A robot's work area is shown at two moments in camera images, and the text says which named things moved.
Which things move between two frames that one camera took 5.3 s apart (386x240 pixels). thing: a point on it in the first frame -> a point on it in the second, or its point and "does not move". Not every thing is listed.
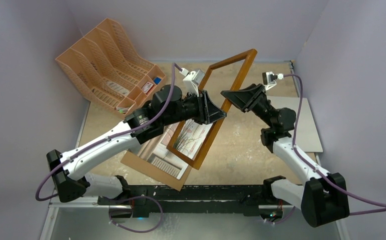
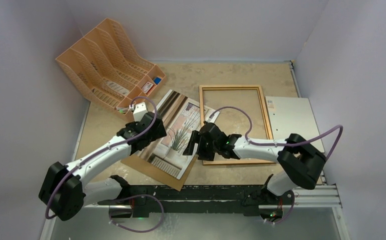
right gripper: x=257 y=99 -> x=197 y=145
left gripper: x=208 y=112 -> x=158 y=133
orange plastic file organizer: x=107 y=70 does not move
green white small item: x=122 y=110 does not move
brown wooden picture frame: x=198 y=163 -> x=239 y=161
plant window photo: x=193 y=134 does not move
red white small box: x=147 y=87 does not move
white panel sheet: x=307 y=138 does not move
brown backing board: x=141 y=165 does not move
